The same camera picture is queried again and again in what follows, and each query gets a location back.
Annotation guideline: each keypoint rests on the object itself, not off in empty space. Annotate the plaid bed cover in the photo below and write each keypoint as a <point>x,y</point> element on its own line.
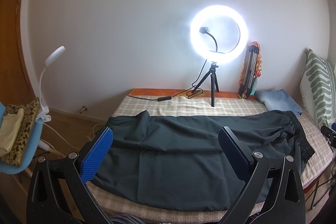
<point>182,106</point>

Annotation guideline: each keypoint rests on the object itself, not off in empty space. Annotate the green striped white pillow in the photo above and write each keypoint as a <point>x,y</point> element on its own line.
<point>317,89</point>

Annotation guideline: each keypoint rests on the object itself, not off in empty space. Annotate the white ring light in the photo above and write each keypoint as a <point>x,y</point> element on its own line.
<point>219,33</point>

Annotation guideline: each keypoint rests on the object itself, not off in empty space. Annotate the folded blue jeans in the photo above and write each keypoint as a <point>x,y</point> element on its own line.
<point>278,100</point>

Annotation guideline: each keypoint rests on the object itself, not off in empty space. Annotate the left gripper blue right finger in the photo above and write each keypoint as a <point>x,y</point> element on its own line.
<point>237,153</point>

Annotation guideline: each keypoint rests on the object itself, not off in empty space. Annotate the black mini tripod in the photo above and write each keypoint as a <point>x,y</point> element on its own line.
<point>214,82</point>

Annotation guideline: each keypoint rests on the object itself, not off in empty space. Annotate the leopard print cloth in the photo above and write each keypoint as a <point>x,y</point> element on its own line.
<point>14,157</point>

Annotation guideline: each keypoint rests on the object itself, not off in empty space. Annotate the folded silver tripod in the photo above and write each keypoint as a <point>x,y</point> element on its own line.
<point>249,61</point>

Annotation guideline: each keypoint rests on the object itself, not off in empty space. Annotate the light blue chair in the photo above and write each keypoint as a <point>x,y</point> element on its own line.
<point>29,152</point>

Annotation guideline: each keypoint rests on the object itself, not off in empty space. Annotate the cream folded cloth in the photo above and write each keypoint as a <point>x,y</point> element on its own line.
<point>10,126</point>

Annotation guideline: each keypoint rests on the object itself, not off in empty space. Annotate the white clip desk lamp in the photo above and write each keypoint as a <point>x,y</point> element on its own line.
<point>45,83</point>

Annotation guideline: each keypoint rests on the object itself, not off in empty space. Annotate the wooden door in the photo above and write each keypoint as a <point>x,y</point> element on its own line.
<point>15,84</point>

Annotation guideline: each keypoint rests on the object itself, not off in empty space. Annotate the dark green pants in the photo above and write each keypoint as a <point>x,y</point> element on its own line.
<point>177,163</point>

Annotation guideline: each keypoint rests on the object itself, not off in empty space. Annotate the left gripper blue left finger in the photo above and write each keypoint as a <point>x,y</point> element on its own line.
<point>93,153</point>

